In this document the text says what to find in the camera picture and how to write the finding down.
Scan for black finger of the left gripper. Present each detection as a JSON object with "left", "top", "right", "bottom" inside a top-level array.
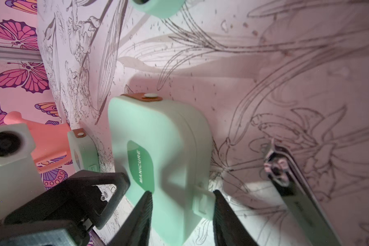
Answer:
[{"left": 0, "top": 171, "right": 130, "bottom": 246}]

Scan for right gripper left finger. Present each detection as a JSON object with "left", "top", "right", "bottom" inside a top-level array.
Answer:
[{"left": 108, "top": 191, "right": 153, "bottom": 246}]

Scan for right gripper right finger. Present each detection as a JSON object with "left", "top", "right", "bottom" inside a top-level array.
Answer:
[{"left": 213, "top": 190, "right": 258, "bottom": 246}]

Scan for green nail clipper case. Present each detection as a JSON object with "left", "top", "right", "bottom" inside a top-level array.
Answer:
[{"left": 67, "top": 128, "right": 100, "bottom": 172}]

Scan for nail clipper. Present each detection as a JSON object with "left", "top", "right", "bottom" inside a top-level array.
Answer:
[{"left": 263, "top": 139, "right": 342, "bottom": 246}]

